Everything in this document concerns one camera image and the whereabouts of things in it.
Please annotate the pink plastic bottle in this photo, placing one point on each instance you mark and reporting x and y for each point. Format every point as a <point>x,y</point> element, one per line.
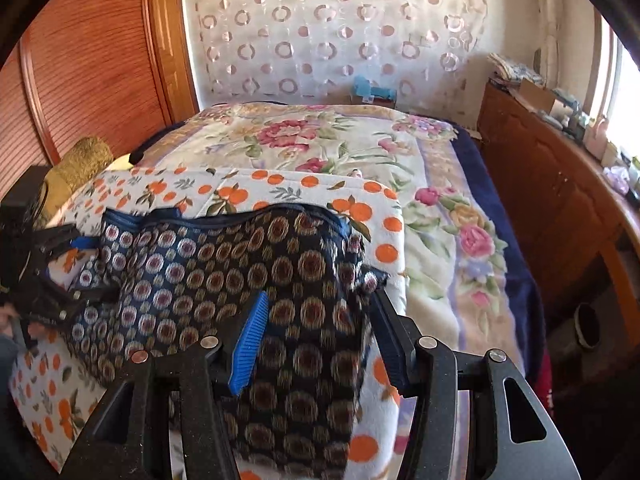
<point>596,137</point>

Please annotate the white circle pattern curtain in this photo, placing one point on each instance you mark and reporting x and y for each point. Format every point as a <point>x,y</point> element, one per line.
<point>325,25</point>

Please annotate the red cloth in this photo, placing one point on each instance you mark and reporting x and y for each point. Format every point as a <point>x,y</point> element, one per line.
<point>547,385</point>

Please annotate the floral blanket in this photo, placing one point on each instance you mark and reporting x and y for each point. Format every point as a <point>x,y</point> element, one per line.
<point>350,140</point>

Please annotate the wooden cabinet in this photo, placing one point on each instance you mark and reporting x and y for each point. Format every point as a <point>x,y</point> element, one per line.
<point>550,175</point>

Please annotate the person's left hand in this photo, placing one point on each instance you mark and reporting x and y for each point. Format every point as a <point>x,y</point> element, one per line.
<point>7,317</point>

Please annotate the orange fruit print blanket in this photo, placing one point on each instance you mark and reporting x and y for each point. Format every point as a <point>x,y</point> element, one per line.
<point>300,185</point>

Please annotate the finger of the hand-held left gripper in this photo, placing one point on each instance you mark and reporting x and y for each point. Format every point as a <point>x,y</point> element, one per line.
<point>82,243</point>
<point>85,301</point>

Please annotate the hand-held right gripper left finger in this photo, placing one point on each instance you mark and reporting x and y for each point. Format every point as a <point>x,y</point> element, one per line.
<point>247,345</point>

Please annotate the navy medallion print shirt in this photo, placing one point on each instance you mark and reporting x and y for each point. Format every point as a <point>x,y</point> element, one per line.
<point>300,270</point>

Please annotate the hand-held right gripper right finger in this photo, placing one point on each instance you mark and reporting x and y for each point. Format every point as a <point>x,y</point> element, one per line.
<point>395,345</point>

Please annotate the black bowl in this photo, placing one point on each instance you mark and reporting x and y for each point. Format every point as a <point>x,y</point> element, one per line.
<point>587,327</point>

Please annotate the blue box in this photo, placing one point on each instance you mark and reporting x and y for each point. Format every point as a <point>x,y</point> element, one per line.
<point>372,91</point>

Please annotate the yellow embroidered pillow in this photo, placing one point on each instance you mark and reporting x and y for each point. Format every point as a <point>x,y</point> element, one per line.
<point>85,157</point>

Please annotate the cardboard box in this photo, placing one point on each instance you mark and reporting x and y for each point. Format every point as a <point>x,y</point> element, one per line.
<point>537,95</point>

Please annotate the stack of papers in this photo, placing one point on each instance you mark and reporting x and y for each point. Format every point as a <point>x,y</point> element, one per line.
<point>510,67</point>

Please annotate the navy blanket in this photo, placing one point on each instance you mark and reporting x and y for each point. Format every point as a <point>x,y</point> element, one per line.
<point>515,285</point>

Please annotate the purple plastic bag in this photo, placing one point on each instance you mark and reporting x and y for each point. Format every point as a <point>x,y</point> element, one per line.
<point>616,179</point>

